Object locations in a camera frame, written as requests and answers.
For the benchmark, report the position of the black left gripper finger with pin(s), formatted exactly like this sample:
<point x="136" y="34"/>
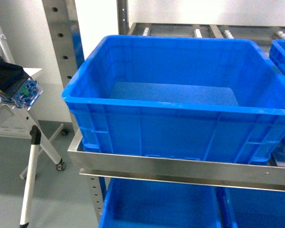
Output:
<point x="12" y="78"/>

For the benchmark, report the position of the red mushroom push button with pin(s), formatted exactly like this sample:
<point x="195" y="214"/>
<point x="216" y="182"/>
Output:
<point x="23" y="93"/>

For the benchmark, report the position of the white table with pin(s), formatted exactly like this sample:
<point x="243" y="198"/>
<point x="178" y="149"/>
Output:
<point x="18" y="123"/>

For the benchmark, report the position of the large blue crate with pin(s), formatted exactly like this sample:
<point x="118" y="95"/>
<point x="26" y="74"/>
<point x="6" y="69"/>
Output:
<point x="205" y="99"/>

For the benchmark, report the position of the lower right blue crate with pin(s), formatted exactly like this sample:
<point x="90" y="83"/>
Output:
<point x="245" y="208"/>

